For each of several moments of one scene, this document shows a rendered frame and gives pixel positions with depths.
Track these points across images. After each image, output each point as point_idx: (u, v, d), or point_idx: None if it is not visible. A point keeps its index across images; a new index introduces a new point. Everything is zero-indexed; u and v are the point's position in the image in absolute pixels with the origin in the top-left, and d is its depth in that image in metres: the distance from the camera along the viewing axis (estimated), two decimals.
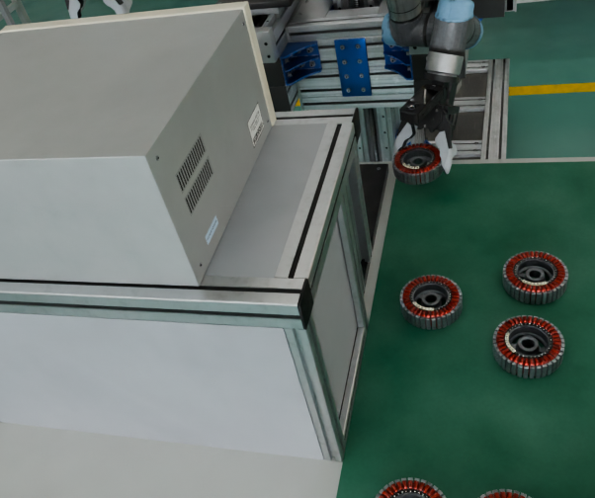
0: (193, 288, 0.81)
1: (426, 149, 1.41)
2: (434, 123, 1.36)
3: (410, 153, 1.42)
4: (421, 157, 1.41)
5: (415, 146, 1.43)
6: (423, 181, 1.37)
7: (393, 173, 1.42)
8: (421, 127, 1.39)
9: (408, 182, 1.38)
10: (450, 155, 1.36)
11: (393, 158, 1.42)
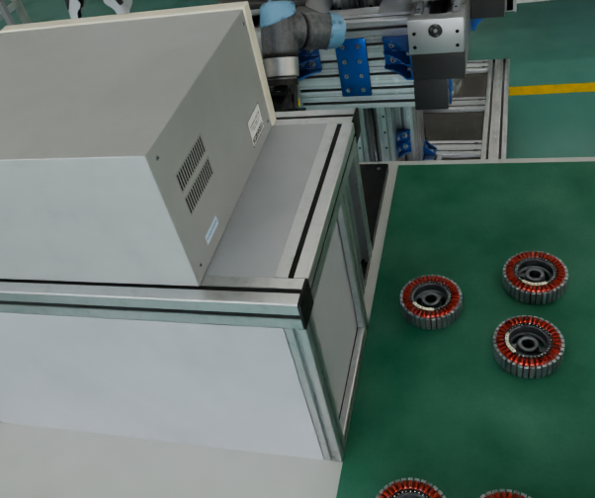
0: (193, 288, 0.81)
1: None
2: None
3: None
4: None
5: None
6: None
7: None
8: None
9: None
10: None
11: None
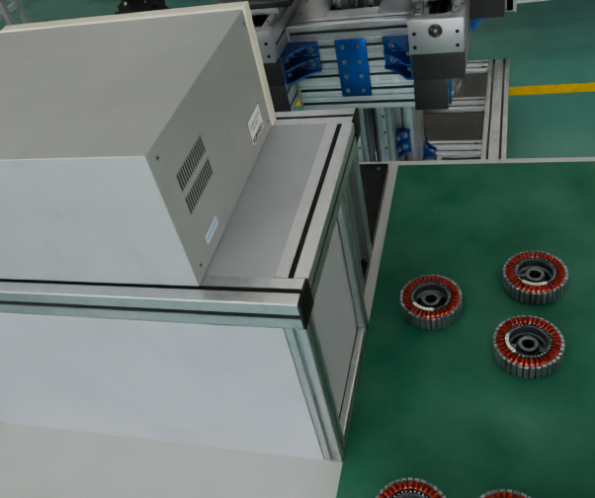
0: (193, 288, 0.81)
1: None
2: None
3: None
4: None
5: None
6: None
7: None
8: None
9: None
10: None
11: None
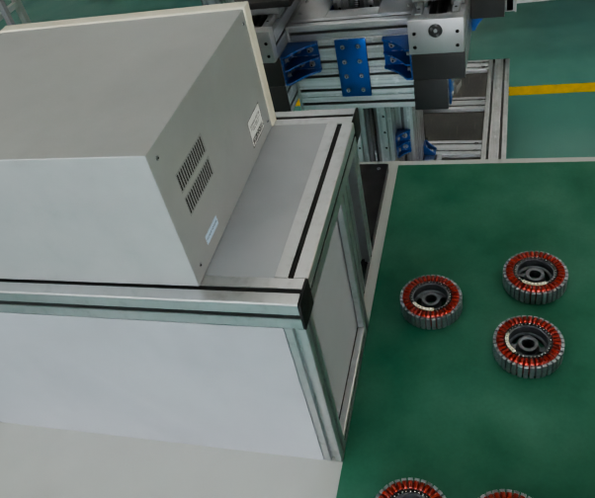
0: (193, 288, 0.81)
1: None
2: None
3: None
4: None
5: None
6: None
7: None
8: None
9: None
10: None
11: None
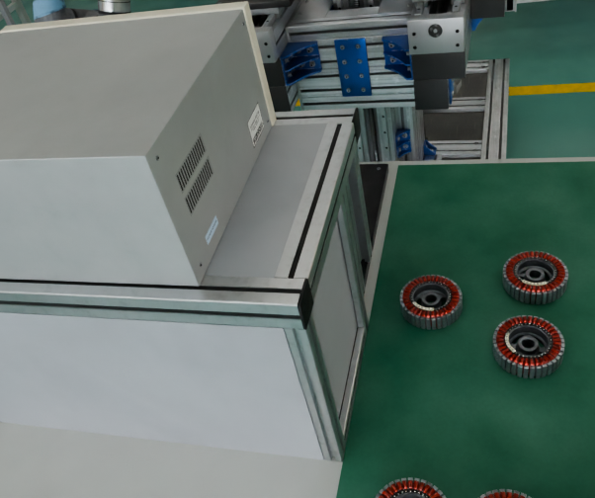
0: (193, 288, 0.81)
1: None
2: None
3: None
4: None
5: None
6: None
7: None
8: None
9: None
10: None
11: None
